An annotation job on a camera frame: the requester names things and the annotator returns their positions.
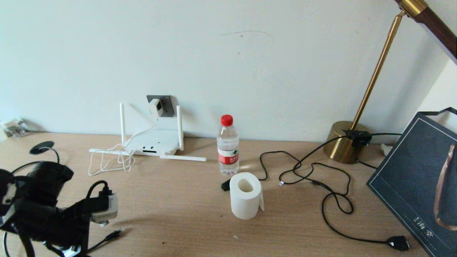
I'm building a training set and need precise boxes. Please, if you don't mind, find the white power adapter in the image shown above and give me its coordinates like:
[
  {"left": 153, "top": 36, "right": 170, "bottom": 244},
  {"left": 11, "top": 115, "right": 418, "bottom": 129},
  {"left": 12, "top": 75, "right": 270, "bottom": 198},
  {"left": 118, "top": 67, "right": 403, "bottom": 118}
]
[{"left": 148, "top": 99, "right": 164, "bottom": 117}]

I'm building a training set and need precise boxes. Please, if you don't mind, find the black cable through desk grommet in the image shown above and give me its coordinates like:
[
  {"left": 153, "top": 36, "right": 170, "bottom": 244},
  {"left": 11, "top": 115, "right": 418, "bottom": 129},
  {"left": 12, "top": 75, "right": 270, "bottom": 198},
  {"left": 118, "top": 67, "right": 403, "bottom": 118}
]
[{"left": 4, "top": 146, "right": 60, "bottom": 257}]

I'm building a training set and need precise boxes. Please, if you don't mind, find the black lamp power cord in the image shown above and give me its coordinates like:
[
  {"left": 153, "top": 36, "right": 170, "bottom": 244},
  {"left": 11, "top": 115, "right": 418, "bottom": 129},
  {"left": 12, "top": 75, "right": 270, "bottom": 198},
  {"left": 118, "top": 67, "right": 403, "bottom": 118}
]
[{"left": 278, "top": 135, "right": 411, "bottom": 251}]

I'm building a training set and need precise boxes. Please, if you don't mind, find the brass desk lamp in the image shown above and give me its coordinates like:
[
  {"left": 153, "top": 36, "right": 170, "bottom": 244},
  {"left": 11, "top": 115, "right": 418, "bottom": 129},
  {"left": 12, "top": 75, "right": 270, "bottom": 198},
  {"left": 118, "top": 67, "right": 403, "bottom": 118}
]
[{"left": 323, "top": 0, "right": 457, "bottom": 164}]

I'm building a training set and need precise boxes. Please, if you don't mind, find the thin black power cable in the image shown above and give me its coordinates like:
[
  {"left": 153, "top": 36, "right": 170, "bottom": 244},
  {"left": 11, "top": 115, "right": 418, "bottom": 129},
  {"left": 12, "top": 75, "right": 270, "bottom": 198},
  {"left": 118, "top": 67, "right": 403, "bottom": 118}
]
[{"left": 355, "top": 132, "right": 402, "bottom": 170}]

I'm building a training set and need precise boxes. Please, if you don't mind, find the clear water bottle red cap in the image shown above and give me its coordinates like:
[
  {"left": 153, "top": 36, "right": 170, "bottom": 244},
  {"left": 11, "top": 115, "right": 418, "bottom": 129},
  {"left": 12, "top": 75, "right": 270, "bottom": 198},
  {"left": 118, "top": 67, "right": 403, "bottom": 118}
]
[{"left": 217, "top": 115, "right": 240, "bottom": 176}]

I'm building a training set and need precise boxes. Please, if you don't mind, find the white router with antennas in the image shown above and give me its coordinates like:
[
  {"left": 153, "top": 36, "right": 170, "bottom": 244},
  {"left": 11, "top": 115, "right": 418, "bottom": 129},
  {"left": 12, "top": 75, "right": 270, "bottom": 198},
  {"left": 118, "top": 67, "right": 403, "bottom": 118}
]
[{"left": 89, "top": 103, "right": 207, "bottom": 162}]

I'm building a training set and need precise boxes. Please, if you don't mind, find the black USB cable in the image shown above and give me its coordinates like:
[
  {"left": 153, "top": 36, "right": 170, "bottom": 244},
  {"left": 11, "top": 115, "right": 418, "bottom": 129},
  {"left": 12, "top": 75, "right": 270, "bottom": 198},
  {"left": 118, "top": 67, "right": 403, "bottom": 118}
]
[{"left": 221, "top": 151, "right": 352, "bottom": 196}]

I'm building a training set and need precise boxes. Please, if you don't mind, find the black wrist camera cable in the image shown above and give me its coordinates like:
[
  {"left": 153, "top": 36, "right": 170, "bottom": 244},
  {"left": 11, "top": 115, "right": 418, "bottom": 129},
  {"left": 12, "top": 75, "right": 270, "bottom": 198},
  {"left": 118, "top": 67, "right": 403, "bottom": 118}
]
[{"left": 14, "top": 180, "right": 112, "bottom": 257}]

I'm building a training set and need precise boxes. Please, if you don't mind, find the clear plastic wrapper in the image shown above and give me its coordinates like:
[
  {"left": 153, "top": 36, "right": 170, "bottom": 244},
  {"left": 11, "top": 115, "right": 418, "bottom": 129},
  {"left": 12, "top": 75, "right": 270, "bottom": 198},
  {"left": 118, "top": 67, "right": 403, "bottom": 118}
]
[{"left": 0, "top": 118, "right": 27, "bottom": 138}]

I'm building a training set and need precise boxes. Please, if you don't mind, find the white toilet paper roll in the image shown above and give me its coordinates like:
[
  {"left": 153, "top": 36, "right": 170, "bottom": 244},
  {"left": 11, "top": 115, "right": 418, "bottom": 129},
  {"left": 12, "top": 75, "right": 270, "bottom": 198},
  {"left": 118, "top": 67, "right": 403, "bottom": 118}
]
[{"left": 229, "top": 172, "right": 265, "bottom": 220}]

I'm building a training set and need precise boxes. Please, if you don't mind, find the black round desk grommet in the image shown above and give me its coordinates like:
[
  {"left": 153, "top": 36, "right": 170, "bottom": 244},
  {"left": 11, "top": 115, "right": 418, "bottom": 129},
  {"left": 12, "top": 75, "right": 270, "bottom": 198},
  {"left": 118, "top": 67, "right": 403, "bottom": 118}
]
[{"left": 29, "top": 141, "right": 54, "bottom": 155}]

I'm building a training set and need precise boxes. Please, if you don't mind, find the grey wall socket plate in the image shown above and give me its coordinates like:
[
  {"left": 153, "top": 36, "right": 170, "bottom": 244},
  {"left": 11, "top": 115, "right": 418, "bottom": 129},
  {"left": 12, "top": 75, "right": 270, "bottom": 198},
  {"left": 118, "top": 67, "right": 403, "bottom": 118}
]
[{"left": 146, "top": 95, "right": 175, "bottom": 117}]

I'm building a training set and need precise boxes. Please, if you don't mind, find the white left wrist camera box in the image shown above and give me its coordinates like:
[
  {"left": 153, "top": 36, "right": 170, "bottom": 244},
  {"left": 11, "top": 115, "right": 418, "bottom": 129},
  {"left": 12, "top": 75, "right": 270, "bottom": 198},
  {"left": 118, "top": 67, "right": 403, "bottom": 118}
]
[{"left": 90, "top": 193, "right": 119, "bottom": 226}]

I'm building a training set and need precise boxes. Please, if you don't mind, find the black adapter on lamp base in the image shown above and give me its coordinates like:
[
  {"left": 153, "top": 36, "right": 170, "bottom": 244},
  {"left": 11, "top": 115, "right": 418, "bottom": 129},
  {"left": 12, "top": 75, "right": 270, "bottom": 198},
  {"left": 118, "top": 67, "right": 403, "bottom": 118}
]
[{"left": 343, "top": 130, "right": 372, "bottom": 147}]

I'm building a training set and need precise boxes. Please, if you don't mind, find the dark blue paper gift bag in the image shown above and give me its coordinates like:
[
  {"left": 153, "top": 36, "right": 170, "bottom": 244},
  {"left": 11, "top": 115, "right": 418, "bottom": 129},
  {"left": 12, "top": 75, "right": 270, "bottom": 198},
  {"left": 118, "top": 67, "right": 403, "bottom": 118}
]
[{"left": 367, "top": 107, "right": 457, "bottom": 257}]

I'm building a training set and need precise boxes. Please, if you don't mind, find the white thin adapter cord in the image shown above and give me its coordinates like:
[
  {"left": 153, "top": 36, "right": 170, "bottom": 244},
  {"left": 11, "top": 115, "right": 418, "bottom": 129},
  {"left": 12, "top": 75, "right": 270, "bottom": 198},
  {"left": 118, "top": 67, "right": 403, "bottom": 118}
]
[{"left": 88, "top": 120, "right": 159, "bottom": 176}]

